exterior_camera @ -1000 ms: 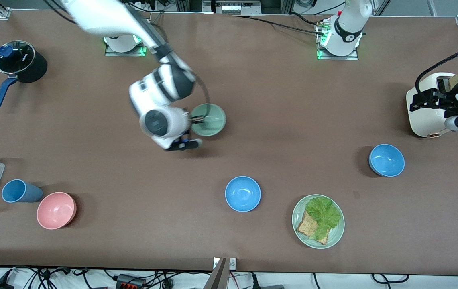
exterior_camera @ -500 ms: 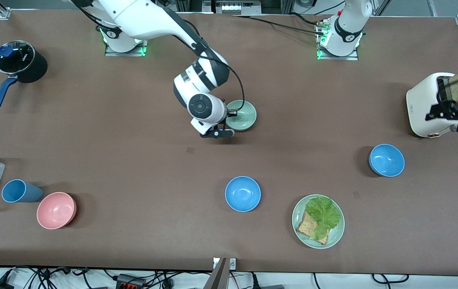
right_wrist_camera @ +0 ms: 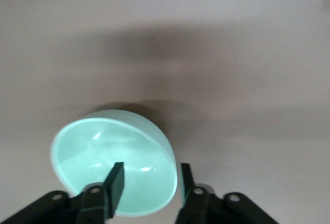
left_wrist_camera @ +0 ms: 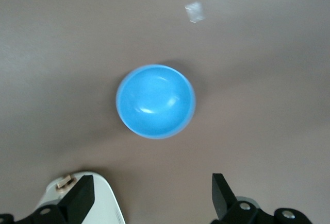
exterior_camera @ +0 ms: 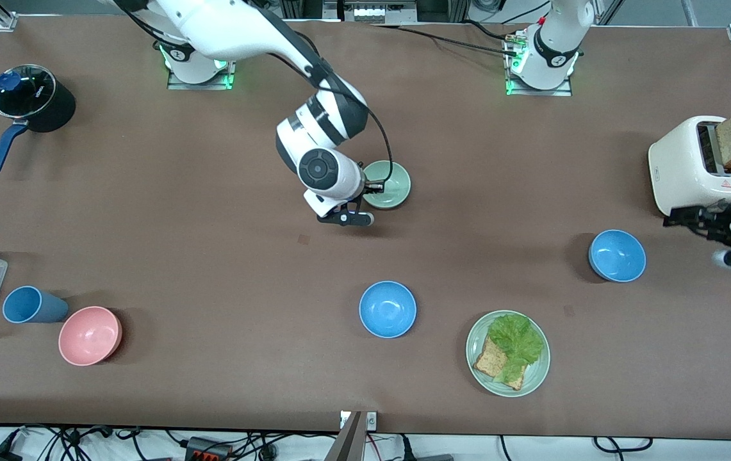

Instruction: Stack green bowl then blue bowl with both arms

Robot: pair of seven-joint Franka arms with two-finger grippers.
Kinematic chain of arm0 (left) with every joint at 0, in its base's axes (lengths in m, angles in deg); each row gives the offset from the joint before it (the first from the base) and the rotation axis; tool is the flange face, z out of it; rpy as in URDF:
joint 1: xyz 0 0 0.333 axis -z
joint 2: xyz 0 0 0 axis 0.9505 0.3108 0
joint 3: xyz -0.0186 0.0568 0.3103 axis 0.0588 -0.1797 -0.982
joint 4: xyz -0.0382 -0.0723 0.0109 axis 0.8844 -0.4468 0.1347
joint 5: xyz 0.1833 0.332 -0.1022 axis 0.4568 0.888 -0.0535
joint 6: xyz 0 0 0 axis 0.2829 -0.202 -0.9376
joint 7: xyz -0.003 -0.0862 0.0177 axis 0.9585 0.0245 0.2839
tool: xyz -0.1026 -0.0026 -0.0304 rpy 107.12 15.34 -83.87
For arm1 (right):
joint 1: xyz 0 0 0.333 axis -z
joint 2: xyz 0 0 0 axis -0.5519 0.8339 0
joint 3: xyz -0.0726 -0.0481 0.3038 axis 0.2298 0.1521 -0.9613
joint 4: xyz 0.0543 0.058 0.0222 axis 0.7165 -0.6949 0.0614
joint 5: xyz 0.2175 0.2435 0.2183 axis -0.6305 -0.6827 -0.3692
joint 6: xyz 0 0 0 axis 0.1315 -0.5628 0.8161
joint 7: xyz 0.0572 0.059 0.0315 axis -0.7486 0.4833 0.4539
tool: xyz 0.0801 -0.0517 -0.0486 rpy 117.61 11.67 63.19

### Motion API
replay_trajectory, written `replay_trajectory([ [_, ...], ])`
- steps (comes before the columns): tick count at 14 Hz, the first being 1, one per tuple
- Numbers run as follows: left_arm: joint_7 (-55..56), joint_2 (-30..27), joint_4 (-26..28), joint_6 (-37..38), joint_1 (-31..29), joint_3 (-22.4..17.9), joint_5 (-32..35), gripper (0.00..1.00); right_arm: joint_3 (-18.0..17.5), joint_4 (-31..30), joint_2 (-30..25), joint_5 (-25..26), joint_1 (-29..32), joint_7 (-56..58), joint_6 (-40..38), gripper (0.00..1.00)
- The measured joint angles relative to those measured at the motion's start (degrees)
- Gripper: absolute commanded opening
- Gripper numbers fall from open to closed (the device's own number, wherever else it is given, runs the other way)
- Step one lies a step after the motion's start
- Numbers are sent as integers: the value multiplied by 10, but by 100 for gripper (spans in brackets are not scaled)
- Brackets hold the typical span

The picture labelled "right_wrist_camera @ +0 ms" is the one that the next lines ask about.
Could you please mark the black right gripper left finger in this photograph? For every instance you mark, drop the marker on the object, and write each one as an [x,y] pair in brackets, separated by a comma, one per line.
[87,206]

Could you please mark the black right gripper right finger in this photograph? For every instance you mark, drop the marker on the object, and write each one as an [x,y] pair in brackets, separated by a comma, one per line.
[206,208]

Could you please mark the pale green bowl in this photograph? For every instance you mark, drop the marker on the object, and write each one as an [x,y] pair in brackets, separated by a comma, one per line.
[123,152]

